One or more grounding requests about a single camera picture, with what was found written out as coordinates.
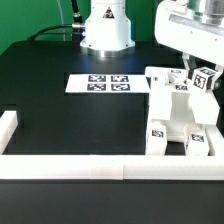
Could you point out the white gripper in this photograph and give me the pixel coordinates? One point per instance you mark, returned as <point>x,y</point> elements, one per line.
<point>196,28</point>

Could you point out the white tagged cube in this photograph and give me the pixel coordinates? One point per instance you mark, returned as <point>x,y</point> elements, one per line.
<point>202,78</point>

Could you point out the white chair back frame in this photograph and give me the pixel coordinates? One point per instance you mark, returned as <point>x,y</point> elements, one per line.
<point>163,76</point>

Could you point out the white chair seat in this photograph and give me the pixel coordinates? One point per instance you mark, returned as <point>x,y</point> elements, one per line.
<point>177,105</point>

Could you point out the white U-shaped fence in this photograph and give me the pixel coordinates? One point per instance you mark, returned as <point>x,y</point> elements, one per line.
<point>108,167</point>

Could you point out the white marker base plate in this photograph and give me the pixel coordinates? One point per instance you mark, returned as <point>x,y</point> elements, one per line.
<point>107,83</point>

